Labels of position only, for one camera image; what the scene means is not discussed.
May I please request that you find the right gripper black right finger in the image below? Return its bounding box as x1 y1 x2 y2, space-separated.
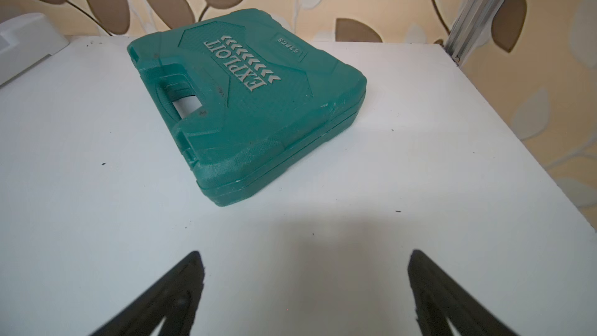
407 250 515 335

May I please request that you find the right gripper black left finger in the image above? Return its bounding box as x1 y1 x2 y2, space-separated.
93 251 205 336

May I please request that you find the green plastic tool case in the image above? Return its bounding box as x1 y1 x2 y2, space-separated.
127 9 367 207

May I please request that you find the white clothes rack with steel bars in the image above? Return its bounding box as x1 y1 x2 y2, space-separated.
1 12 69 85

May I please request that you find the aluminium frame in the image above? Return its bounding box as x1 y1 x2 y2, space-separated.
444 0 505 67

